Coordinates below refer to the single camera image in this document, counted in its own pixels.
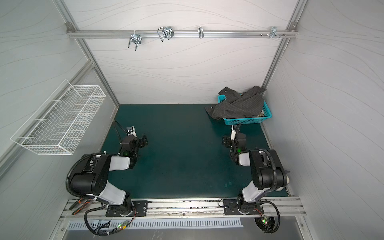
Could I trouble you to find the black left cable bundle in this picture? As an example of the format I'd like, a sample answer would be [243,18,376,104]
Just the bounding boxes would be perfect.
[83,205,137,237]

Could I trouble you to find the metal bracket clamp right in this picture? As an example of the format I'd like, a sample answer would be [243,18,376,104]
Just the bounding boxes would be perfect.
[260,27,286,39]

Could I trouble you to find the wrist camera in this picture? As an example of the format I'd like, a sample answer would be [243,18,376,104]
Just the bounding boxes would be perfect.
[126,126,137,137]
[231,125,237,141]

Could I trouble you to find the metal u-bolt clamp left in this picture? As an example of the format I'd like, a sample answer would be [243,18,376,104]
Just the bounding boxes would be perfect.
[128,32,142,51]

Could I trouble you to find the orange handled pliers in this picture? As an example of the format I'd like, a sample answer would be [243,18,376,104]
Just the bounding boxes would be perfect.
[69,198,91,216]

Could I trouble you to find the dark grey striped shirt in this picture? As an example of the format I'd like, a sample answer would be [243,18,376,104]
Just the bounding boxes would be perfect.
[205,86,266,120]

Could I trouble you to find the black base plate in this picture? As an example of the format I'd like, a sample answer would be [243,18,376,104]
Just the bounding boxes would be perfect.
[222,199,264,216]
[106,200,149,218]

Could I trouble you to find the metal u-bolt clamp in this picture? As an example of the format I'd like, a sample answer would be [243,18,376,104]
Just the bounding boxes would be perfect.
[157,26,175,42]
[128,32,142,51]

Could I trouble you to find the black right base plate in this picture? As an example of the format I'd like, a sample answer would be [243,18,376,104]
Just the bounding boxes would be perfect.
[222,199,264,216]

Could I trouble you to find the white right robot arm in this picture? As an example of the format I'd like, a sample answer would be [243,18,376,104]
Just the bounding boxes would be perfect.
[222,131,289,215]

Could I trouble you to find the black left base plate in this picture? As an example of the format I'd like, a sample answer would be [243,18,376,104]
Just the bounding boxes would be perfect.
[106,200,149,218]

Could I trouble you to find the small metal ring clamp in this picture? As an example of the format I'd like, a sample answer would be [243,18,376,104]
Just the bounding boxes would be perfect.
[198,27,204,39]

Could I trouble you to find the white slotted cable duct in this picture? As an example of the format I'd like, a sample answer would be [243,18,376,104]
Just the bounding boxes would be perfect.
[67,218,244,231]

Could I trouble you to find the metal u-bolt clamp middle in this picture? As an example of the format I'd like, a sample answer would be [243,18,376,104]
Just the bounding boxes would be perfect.
[157,26,175,42]

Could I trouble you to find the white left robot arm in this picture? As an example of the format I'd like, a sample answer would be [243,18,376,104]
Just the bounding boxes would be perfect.
[66,135,148,216]

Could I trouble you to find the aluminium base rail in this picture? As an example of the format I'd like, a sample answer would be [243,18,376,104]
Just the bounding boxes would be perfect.
[59,196,307,221]

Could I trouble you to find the teal plastic basket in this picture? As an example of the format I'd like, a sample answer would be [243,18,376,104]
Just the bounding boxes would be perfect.
[224,102,272,125]

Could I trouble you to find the black round cooling fan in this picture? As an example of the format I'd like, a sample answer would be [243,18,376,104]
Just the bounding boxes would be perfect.
[255,217,280,234]

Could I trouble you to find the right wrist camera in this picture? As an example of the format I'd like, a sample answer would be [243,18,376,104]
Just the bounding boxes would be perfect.
[231,125,237,141]

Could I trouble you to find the white wire basket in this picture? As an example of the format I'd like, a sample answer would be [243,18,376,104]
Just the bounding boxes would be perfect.
[10,80,106,156]

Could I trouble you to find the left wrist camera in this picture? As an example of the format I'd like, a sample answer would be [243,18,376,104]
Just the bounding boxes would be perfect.
[126,126,137,137]

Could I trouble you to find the aluminium top rail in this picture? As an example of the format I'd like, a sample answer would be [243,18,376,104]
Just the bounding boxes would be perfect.
[67,29,299,39]

